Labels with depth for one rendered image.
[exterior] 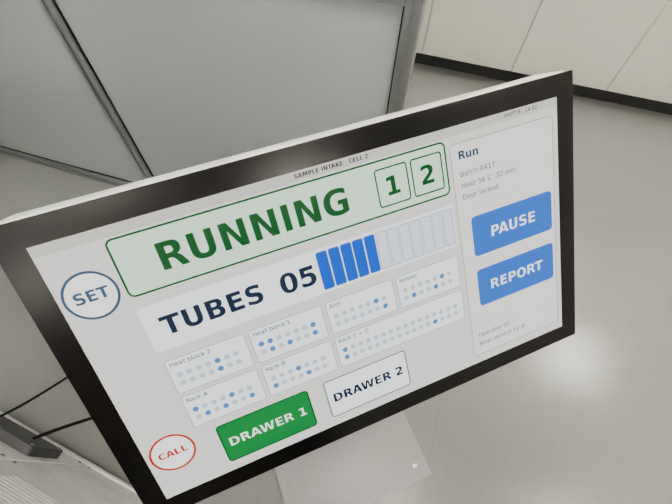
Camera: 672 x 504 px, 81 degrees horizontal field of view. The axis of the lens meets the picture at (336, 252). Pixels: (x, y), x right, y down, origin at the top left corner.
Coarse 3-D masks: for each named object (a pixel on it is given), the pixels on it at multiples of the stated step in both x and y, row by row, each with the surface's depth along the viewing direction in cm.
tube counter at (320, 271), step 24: (432, 216) 38; (360, 240) 36; (384, 240) 37; (408, 240) 38; (432, 240) 39; (456, 240) 40; (288, 264) 35; (312, 264) 36; (336, 264) 36; (360, 264) 37; (384, 264) 38; (288, 288) 36; (312, 288) 36; (336, 288) 37
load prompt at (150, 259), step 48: (432, 144) 36; (288, 192) 33; (336, 192) 34; (384, 192) 36; (432, 192) 37; (144, 240) 31; (192, 240) 32; (240, 240) 33; (288, 240) 34; (144, 288) 32
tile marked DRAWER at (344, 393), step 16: (400, 352) 42; (368, 368) 41; (384, 368) 41; (400, 368) 42; (336, 384) 40; (352, 384) 41; (368, 384) 41; (384, 384) 42; (400, 384) 43; (336, 400) 41; (352, 400) 41; (368, 400) 42; (336, 416) 41
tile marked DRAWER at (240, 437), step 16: (288, 400) 39; (304, 400) 40; (240, 416) 38; (256, 416) 38; (272, 416) 39; (288, 416) 40; (304, 416) 40; (224, 432) 38; (240, 432) 38; (256, 432) 39; (272, 432) 39; (288, 432) 40; (224, 448) 38; (240, 448) 39; (256, 448) 39
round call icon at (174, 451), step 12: (180, 432) 36; (144, 444) 36; (156, 444) 36; (168, 444) 36; (180, 444) 37; (192, 444) 37; (156, 456) 36; (168, 456) 37; (180, 456) 37; (192, 456) 38; (156, 468) 37; (168, 468) 37; (180, 468) 37
